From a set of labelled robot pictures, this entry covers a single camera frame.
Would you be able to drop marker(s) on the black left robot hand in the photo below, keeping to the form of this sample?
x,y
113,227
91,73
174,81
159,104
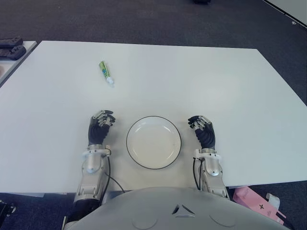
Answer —
x,y
97,133

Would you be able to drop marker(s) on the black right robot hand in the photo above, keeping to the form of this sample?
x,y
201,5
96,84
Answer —
x,y
206,136

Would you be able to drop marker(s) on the green white toothpaste tube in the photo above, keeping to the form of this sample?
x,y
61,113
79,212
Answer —
x,y
104,70

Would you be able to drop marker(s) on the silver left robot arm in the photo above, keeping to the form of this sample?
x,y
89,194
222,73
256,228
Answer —
x,y
90,172

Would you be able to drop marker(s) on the white plate with black rim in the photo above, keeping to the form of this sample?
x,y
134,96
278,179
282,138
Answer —
x,y
153,143

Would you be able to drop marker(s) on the pink cardboard box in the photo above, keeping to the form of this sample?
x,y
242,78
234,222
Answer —
x,y
251,201

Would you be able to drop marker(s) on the grey robot torso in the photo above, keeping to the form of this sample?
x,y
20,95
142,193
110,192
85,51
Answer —
x,y
177,210

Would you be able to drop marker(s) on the white side table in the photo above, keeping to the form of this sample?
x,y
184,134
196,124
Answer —
x,y
16,63

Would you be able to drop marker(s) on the black game controller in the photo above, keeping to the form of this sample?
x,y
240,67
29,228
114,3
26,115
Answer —
x,y
13,52
10,41

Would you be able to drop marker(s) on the black metal bracket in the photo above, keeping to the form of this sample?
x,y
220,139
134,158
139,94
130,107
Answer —
x,y
6,208

